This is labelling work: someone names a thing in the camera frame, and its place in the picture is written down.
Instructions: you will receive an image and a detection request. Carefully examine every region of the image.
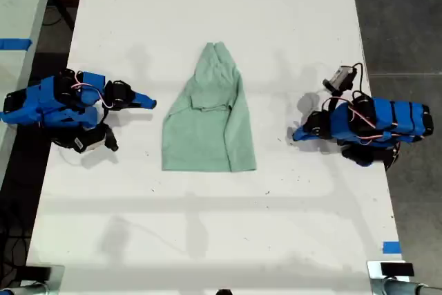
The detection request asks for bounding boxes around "small black box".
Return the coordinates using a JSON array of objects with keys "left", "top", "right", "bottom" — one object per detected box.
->
[
  {"left": 24, "top": 265, "right": 53, "bottom": 280},
  {"left": 379, "top": 262, "right": 415, "bottom": 277}
]

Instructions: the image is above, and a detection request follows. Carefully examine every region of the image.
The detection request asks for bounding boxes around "black floor cable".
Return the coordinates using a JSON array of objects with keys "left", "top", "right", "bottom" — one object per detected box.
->
[
  {"left": 41, "top": 0, "right": 76, "bottom": 27},
  {"left": 0, "top": 224, "right": 29, "bottom": 272}
]

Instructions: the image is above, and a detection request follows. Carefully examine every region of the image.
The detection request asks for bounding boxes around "shiny metal plate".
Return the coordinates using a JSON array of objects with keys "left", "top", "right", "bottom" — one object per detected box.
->
[
  {"left": 366, "top": 260, "right": 416, "bottom": 295},
  {"left": 19, "top": 264, "right": 66, "bottom": 291}
]

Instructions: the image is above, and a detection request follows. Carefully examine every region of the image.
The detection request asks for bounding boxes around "black camera cable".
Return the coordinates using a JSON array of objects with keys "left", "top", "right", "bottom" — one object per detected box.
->
[{"left": 347, "top": 62, "right": 364, "bottom": 95}]

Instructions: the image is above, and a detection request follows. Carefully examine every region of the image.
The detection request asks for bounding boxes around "short blue tape piece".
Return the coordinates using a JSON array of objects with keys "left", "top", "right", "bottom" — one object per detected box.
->
[{"left": 382, "top": 240, "right": 403, "bottom": 255}]

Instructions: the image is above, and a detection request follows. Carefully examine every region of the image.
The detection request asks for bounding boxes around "pale green T-shirt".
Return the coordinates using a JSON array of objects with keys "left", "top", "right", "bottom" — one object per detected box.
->
[{"left": 160, "top": 41, "right": 258, "bottom": 173}]

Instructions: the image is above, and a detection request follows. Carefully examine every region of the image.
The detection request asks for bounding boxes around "grey black camera box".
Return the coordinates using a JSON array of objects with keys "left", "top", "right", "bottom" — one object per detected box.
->
[{"left": 322, "top": 65, "right": 358, "bottom": 93}]

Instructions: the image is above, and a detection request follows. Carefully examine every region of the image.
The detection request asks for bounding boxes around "short black camera stalk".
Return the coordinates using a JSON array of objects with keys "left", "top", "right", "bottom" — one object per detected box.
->
[
  {"left": 102, "top": 123, "right": 120, "bottom": 153},
  {"left": 328, "top": 88, "right": 347, "bottom": 106}
]

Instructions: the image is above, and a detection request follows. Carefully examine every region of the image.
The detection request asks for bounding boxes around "black camera box white label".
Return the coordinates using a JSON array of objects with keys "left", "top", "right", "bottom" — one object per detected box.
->
[{"left": 67, "top": 128, "right": 106, "bottom": 155}]

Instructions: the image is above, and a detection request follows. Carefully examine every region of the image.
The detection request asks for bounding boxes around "white side table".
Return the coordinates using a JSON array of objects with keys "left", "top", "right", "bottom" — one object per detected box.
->
[{"left": 0, "top": 0, "right": 58, "bottom": 185}]

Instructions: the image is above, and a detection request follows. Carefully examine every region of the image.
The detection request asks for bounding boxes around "long blue tape strip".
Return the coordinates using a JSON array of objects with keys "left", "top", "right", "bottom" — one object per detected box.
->
[{"left": 0, "top": 37, "right": 33, "bottom": 51}]

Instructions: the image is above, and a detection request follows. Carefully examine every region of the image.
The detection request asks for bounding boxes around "grey metal tube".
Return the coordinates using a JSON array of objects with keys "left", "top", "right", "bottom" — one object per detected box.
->
[{"left": 383, "top": 276, "right": 442, "bottom": 295}]

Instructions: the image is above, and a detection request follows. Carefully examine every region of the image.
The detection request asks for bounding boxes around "red white servo wire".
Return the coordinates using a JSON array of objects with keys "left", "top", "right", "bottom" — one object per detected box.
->
[
  {"left": 70, "top": 70, "right": 115, "bottom": 110},
  {"left": 346, "top": 104, "right": 393, "bottom": 145}
]

